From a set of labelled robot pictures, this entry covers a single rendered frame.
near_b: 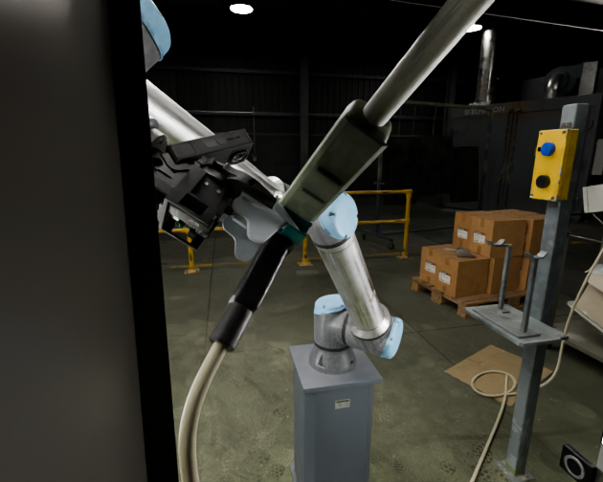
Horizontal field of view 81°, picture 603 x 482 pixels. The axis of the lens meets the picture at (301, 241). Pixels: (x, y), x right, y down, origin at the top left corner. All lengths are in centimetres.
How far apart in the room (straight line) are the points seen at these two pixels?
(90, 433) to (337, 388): 126
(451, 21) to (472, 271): 350
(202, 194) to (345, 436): 131
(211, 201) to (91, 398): 26
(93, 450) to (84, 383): 3
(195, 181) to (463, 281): 342
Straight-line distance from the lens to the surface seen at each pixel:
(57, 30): 21
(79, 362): 18
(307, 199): 40
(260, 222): 41
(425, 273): 406
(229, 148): 47
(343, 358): 145
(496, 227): 380
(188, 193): 40
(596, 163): 997
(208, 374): 38
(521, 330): 164
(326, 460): 163
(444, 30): 29
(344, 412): 151
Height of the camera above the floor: 146
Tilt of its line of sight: 13 degrees down
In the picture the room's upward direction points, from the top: straight up
